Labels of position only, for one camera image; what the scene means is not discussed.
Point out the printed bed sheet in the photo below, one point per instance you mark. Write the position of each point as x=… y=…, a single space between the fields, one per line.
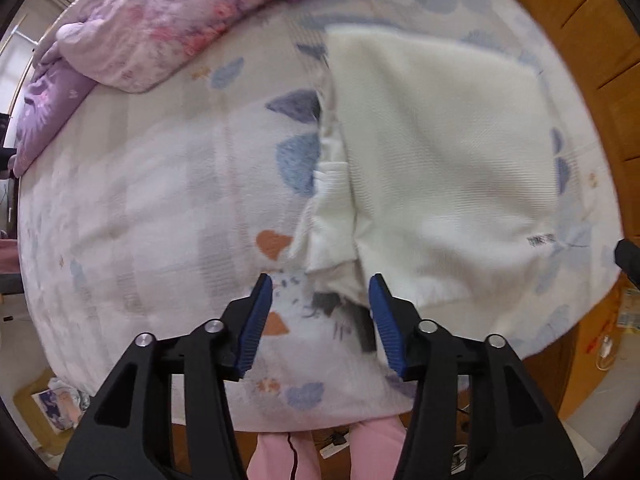
x=150 y=210

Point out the person's pink pants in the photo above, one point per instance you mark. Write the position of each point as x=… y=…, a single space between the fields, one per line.
x=280 y=457

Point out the white power strip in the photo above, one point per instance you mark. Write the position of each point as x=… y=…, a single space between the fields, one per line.
x=332 y=447

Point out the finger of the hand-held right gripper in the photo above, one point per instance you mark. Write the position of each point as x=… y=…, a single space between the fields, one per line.
x=627 y=260

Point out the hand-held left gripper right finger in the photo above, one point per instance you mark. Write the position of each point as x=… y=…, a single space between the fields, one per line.
x=385 y=325

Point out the pink striped cloth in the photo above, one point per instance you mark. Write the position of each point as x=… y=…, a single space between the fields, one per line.
x=9 y=255

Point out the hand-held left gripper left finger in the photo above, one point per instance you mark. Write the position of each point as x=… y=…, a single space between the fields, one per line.
x=255 y=325

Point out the purple floral quilt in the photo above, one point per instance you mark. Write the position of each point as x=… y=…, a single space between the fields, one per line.
x=150 y=25

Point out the printed bag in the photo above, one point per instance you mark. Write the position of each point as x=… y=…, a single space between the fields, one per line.
x=62 y=405

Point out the white knit sweater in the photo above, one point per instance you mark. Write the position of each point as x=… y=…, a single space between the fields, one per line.
x=440 y=160

